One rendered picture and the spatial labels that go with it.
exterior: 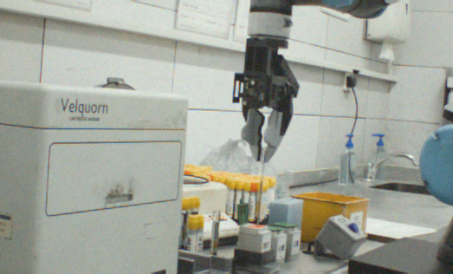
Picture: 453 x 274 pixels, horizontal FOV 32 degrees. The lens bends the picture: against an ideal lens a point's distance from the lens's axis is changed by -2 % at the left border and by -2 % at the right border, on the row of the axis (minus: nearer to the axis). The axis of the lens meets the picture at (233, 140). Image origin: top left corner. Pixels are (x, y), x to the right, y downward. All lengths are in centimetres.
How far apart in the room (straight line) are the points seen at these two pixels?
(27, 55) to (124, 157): 82
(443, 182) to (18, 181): 60
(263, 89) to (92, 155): 52
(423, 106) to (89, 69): 222
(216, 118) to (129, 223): 144
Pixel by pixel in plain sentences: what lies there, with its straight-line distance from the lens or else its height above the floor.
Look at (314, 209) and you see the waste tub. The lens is 174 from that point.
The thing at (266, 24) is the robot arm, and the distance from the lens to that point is 136.
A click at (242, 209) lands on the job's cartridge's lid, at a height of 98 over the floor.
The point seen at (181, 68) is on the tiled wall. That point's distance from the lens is 220.
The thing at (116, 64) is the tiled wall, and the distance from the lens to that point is 196.
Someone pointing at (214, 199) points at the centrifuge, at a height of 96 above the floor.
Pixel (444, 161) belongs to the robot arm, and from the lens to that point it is 115.
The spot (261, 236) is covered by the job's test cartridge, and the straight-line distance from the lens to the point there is 141.
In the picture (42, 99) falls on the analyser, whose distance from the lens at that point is 82.
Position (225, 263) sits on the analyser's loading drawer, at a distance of 122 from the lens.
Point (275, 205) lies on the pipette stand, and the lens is 160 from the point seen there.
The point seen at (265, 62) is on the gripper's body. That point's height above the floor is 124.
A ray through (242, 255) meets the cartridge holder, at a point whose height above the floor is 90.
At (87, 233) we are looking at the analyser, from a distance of 89.
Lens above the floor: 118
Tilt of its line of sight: 3 degrees down
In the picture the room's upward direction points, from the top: 5 degrees clockwise
